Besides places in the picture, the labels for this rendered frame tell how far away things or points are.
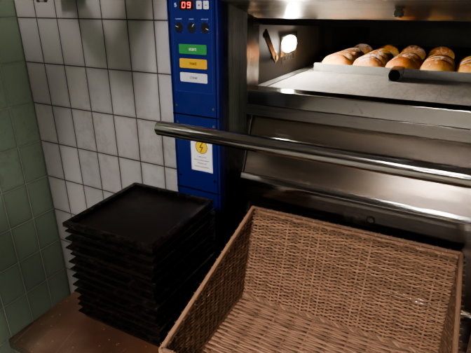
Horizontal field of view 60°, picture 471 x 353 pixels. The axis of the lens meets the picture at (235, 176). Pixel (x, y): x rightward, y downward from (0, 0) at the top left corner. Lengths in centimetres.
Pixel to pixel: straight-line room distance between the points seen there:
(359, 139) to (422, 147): 15
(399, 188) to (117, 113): 91
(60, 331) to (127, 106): 70
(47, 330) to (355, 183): 91
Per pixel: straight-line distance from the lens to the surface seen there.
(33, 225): 185
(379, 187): 107
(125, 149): 145
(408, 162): 66
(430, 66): 142
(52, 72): 162
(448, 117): 102
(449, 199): 107
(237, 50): 113
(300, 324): 119
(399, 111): 102
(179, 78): 120
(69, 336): 124
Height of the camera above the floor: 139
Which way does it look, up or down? 23 degrees down
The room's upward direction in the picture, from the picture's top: straight up
